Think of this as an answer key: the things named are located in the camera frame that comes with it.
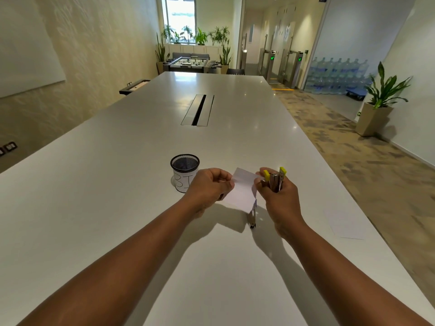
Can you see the person's left hand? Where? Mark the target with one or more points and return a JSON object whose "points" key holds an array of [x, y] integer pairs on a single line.
{"points": [[204, 191]]}

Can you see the person's right hand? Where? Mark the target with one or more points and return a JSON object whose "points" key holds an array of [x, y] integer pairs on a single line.
{"points": [[282, 203]]}

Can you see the person's left thumb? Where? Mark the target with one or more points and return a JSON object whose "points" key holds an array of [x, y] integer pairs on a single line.
{"points": [[225, 174]]}

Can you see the person's right thumb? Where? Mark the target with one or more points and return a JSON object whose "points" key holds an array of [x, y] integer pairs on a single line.
{"points": [[261, 174]]}

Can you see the yellow capped pen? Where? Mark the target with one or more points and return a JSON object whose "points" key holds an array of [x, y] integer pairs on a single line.
{"points": [[282, 174], [266, 175]]}

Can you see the silver brown pen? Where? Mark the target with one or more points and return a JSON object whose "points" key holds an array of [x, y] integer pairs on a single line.
{"points": [[274, 182]]}

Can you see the white paper card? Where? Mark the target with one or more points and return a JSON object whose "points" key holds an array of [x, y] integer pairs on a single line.
{"points": [[243, 190]]}

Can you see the person's right forearm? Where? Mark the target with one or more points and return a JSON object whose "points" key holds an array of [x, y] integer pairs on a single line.
{"points": [[343, 281]]}

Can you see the person's left forearm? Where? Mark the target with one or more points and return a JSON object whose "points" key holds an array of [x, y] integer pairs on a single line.
{"points": [[112, 271]]}

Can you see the black mesh pen cup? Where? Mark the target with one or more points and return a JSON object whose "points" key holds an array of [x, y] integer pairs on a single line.
{"points": [[184, 174]]}

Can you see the black chair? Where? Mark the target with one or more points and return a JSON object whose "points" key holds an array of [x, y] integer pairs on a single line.
{"points": [[235, 71]]}

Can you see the turnstile gate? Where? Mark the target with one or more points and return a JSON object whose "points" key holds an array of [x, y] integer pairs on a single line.
{"points": [[268, 62], [292, 67]]}

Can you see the tall leafy plant in pot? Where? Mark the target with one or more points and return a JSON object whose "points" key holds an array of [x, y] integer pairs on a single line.
{"points": [[225, 59]]}

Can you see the foosball table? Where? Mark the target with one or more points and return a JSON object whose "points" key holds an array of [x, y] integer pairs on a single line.
{"points": [[192, 62]]}

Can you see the stack of water bottles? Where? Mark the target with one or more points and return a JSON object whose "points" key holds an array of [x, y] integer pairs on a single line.
{"points": [[336, 76]]}

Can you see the blue trolley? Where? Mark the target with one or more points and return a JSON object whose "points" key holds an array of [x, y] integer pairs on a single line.
{"points": [[356, 94]]}

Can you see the black side table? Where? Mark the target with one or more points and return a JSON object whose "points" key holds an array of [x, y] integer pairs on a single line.
{"points": [[134, 86]]}

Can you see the white low cabinet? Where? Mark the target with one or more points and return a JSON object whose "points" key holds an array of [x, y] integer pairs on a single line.
{"points": [[200, 49]]}

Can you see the tall snake plant in pot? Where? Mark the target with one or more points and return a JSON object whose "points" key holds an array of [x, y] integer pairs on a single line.
{"points": [[160, 55]]}

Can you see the potted plant in beige planter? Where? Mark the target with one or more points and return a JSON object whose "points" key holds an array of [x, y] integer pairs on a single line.
{"points": [[379, 105]]}

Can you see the row of green plants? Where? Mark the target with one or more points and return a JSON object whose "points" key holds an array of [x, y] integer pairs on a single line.
{"points": [[195, 35]]}

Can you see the window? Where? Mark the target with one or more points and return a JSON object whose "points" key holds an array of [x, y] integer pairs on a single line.
{"points": [[180, 16]]}

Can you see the black wall socket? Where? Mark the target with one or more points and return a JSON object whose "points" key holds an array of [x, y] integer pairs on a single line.
{"points": [[10, 146]]}

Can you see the white wall board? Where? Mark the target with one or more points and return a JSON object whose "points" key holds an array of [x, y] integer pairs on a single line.
{"points": [[27, 44]]}

